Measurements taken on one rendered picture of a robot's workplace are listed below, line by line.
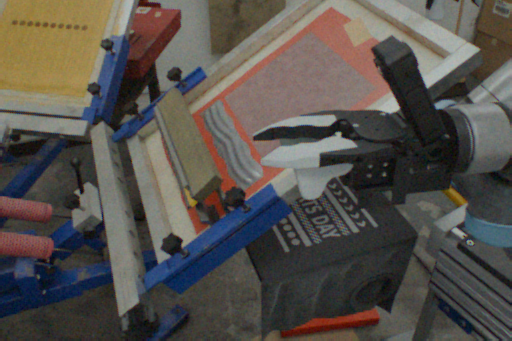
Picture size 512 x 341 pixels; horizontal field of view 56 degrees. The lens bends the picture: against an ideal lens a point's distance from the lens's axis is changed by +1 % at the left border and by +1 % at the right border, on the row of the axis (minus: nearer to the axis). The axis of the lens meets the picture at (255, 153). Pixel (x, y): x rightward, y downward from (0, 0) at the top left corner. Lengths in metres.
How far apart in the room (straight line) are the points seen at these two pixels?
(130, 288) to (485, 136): 0.74
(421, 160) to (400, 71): 0.11
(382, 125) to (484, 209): 0.20
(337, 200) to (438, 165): 0.98
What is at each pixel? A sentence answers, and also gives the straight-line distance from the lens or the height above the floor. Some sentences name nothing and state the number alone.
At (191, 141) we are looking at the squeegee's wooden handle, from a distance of 1.13.
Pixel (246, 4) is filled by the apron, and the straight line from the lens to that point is 3.27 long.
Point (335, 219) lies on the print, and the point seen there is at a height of 0.95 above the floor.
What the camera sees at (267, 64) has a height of 1.36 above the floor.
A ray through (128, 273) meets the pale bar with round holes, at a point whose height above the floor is 1.16.
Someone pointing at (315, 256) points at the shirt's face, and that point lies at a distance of 1.34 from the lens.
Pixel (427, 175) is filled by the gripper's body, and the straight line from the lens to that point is 0.55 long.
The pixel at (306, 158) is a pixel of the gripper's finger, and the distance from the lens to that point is 0.45.
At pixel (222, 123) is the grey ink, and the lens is 1.27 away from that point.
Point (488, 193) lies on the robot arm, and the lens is 0.63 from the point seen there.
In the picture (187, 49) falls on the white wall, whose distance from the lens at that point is 3.31.
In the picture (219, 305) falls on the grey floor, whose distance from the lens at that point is 2.41.
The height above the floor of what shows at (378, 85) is 1.44.
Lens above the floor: 1.96
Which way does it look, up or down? 37 degrees down
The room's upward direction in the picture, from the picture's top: straight up
